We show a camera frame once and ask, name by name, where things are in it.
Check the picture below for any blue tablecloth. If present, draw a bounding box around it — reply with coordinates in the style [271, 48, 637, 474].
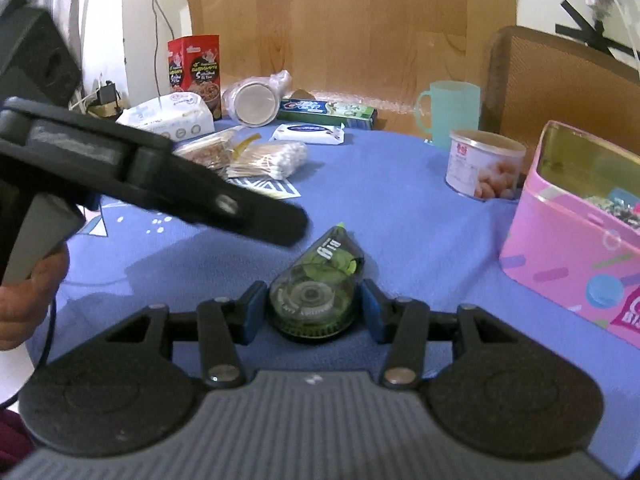
[28, 130, 639, 477]

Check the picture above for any white tissue pack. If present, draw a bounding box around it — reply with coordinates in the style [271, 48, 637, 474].
[116, 92, 215, 142]

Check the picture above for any plastic-wrapped round jar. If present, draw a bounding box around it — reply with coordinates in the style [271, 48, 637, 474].
[222, 70, 292, 128]

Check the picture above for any cotton swabs bag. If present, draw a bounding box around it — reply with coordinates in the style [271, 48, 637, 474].
[226, 141, 308, 180]

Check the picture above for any green correction tape dispenser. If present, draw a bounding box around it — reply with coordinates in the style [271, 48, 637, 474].
[268, 223, 366, 344]

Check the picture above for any pink macaron biscuit tin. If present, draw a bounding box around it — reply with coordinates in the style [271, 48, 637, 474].
[499, 122, 639, 346]

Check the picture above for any teal plastic mug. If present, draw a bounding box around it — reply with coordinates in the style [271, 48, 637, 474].
[414, 80, 480, 151]

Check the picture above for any brown mesh chair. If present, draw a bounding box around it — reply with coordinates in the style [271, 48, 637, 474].
[480, 26, 639, 165]

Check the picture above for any operator left hand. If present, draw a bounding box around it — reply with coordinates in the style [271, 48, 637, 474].
[0, 244, 70, 351]

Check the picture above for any white snack can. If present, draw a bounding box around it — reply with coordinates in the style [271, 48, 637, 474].
[445, 130, 526, 200]

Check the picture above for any wooden laminate board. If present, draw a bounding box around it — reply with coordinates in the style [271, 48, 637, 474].
[188, 0, 516, 134]

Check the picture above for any green blue toothpaste box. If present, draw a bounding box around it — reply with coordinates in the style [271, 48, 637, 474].
[277, 99, 378, 130]

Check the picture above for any white blue wipes packet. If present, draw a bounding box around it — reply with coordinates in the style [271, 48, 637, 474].
[271, 124, 345, 145]

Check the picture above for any black wall cable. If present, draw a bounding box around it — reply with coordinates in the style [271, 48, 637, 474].
[142, 0, 177, 99]

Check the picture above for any red cereal box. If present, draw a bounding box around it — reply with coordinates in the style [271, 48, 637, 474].
[167, 35, 222, 120]

